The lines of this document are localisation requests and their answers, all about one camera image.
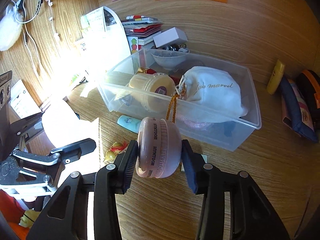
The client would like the light blue small bottle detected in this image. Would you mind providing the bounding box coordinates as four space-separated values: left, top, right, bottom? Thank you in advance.
117 115 142 134

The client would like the pink round compact case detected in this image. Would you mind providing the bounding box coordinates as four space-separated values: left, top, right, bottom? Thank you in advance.
136 117 182 179

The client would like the cream plastic lidded jar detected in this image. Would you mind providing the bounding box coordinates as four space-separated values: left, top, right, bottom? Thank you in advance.
129 73 175 113

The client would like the orange braided cord charm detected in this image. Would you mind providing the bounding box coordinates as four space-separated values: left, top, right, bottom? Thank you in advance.
165 83 187 123

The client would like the white drawstring cloth bag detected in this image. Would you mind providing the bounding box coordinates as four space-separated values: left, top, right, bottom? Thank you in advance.
178 66 248 123

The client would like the white printed paper sheet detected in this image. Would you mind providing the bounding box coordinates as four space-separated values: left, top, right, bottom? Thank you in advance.
10 80 41 119

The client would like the blue fabric pouch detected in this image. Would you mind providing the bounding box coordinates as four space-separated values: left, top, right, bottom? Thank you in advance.
279 77 318 142

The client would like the clear plastic storage box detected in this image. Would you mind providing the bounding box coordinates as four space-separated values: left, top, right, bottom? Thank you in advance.
94 49 261 151

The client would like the yellow lotion tube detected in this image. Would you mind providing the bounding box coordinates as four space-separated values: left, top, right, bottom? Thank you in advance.
266 60 285 95

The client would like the clear plastic bowl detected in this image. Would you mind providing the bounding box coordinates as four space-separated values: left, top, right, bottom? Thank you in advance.
151 49 188 71

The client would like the black orange round case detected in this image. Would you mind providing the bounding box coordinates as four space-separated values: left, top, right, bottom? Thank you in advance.
295 69 319 123

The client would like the stack of books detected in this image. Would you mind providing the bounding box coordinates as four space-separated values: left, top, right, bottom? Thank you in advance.
121 15 163 54

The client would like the small white box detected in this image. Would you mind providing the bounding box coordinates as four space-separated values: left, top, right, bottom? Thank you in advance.
153 27 188 48

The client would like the white charging cable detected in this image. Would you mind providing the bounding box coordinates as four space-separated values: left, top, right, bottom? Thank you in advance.
10 0 63 75

